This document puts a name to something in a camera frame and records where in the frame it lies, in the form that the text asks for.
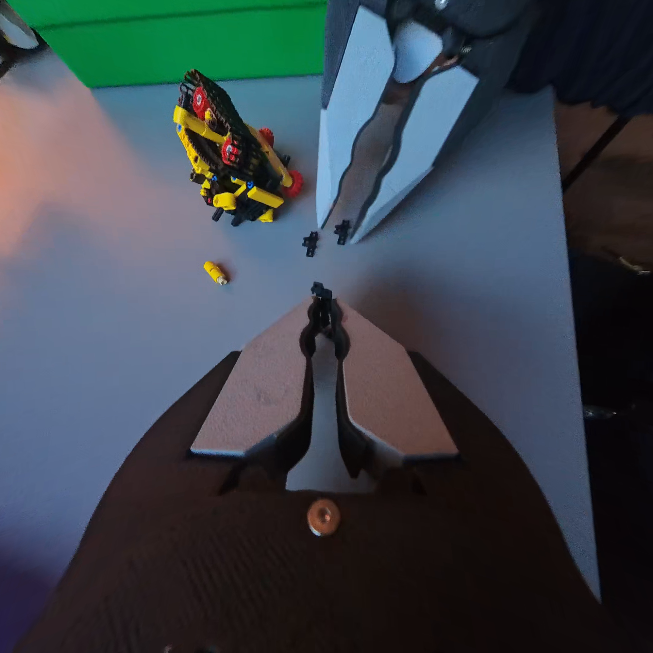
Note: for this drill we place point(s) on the black lego track link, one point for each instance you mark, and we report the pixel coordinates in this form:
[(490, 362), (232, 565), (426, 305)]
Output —
[(321, 292), (309, 244), (342, 232)]

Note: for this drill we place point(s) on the yellow lego pin connector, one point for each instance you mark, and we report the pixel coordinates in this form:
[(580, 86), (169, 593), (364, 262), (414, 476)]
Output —
[(214, 269)]

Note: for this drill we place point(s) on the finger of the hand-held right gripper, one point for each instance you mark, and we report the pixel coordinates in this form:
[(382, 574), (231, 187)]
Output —
[(347, 102), (428, 127)]

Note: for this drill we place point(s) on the torn lego packaging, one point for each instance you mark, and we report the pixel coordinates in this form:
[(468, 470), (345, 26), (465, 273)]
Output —
[(18, 23)]

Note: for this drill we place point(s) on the black table leg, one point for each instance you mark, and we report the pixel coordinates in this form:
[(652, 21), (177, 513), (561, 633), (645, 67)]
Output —
[(594, 153)]

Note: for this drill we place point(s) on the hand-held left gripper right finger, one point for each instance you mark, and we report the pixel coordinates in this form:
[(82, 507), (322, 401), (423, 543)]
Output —
[(393, 403)]

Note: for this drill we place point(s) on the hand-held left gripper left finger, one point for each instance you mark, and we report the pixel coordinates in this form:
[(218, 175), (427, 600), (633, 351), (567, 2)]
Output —
[(255, 403)]

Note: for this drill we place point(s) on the green plastic bin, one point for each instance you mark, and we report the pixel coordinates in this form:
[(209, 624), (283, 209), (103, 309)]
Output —
[(153, 41)]

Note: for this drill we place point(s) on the yellow lego tracked vehicle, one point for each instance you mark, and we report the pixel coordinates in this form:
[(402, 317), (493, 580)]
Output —
[(229, 153)]

